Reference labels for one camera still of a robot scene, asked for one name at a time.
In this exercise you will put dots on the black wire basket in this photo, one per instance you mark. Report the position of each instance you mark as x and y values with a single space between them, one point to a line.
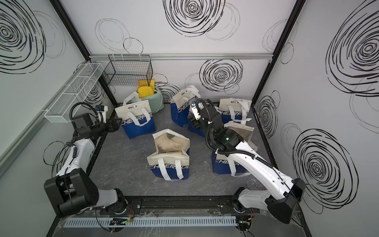
133 70

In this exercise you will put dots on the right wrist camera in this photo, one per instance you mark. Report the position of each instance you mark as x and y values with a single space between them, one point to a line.
193 108

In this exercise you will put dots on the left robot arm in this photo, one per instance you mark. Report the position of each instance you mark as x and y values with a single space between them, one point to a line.
71 191

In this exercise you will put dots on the clear plastic cup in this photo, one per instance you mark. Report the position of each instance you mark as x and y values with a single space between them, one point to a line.
254 184

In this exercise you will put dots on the white wire shelf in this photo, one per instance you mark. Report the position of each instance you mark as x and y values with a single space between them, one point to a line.
83 87

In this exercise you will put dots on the grey cable duct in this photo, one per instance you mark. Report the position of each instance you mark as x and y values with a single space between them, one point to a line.
107 222

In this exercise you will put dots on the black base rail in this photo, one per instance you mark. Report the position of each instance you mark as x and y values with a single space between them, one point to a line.
138 205

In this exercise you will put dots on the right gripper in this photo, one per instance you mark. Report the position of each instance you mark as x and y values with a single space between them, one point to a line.
194 122

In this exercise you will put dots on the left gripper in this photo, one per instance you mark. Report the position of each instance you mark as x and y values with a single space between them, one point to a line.
111 124

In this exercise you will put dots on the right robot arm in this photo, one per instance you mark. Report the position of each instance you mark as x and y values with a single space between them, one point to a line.
283 194

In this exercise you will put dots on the takeout bag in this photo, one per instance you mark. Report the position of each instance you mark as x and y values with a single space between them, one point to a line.
180 104
234 134
170 161
137 119
199 132
235 110

